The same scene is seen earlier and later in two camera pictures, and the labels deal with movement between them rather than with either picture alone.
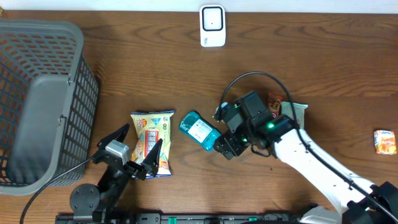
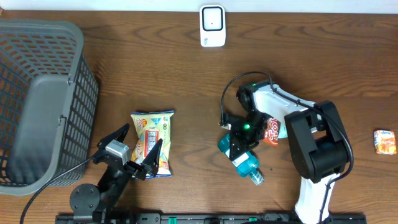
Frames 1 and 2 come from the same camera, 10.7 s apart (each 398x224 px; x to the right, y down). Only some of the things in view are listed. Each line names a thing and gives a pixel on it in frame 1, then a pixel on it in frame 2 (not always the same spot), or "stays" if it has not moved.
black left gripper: x=152 y=162 stays
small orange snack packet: x=385 y=142 stays
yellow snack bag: x=150 y=127 stays
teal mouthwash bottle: x=192 y=124 to x=246 y=165
